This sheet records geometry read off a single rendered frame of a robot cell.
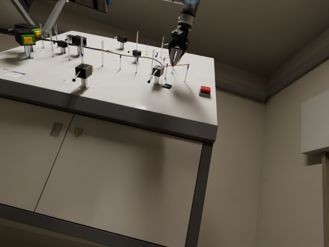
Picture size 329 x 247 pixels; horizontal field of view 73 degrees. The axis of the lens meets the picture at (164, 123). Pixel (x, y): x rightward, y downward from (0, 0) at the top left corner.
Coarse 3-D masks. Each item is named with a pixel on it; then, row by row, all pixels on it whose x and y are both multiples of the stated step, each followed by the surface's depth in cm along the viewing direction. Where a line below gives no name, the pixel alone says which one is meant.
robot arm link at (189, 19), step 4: (180, 16) 110; (184, 16) 108; (188, 16) 108; (192, 16) 109; (180, 20) 109; (184, 20) 108; (188, 20) 108; (192, 20) 110; (188, 24) 109; (192, 24) 111
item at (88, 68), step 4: (80, 64) 96; (84, 64) 96; (76, 68) 92; (80, 68) 92; (84, 68) 93; (88, 68) 94; (76, 72) 93; (80, 72) 93; (84, 72) 92; (88, 72) 95; (76, 76) 90; (80, 76) 94; (84, 76) 94; (88, 76) 96; (72, 80) 89; (84, 80) 97; (84, 84) 98; (84, 88) 99; (88, 88) 99
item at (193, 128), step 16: (0, 80) 94; (0, 96) 95; (16, 96) 91; (32, 96) 91; (48, 96) 92; (64, 96) 92; (80, 96) 92; (80, 112) 91; (96, 112) 89; (112, 112) 89; (128, 112) 89; (144, 112) 89; (144, 128) 91; (160, 128) 87; (176, 128) 87; (192, 128) 87; (208, 128) 87
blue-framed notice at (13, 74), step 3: (9, 72) 102; (12, 72) 102; (15, 72) 102; (18, 72) 103; (6, 75) 98; (9, 75) 99; (12, 75) 99; (15, 75) 99; (18, 75) 100; (21, 75) 100
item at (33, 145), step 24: (0, 120) 92; (24, 120) 92; (48, 120) 92; (0, 144) 88; (24, 144) 88; (48, 144) 88; (0, 168) 85; (24, 168) 85; (48, 168) 85; (0, 192) 82; (24, 192) 82
